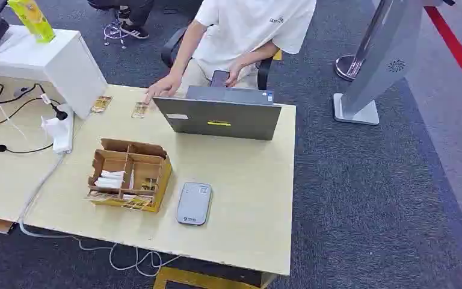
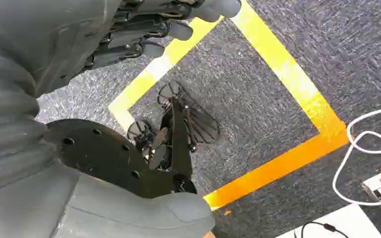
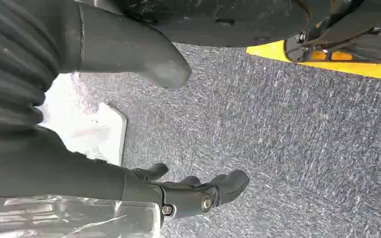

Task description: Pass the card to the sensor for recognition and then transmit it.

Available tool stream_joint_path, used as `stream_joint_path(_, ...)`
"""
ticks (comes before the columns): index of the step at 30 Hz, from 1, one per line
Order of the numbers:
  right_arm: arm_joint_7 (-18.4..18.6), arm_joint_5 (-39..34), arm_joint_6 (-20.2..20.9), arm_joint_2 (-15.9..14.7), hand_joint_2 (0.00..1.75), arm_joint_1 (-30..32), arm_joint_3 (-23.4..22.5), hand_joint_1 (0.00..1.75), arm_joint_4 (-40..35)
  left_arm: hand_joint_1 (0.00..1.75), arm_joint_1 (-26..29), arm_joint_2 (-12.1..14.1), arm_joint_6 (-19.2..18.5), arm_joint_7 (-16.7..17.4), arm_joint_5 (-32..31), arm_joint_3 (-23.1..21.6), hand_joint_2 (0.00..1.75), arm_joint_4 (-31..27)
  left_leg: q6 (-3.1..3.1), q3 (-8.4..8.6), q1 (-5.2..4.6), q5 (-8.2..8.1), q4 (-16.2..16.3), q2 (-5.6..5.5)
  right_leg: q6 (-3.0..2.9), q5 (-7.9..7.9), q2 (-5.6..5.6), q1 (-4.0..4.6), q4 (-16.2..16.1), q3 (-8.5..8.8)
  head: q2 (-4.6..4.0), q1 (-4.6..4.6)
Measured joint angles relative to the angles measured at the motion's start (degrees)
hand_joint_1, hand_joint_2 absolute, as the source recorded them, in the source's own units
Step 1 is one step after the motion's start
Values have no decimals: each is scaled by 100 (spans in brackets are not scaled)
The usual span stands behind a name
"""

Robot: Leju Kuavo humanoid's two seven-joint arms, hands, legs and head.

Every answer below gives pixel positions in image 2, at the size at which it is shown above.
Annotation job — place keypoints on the white flat board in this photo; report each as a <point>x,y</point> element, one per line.
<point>345,223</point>

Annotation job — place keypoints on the black robot leg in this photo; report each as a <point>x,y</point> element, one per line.
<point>105,157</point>

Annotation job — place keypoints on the small orange tape scrap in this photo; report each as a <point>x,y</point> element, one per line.
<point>227,213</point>

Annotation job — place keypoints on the ribbed grey left arm sleeve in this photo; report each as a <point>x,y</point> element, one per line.
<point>6,124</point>

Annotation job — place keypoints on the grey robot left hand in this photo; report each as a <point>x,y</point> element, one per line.
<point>62,33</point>

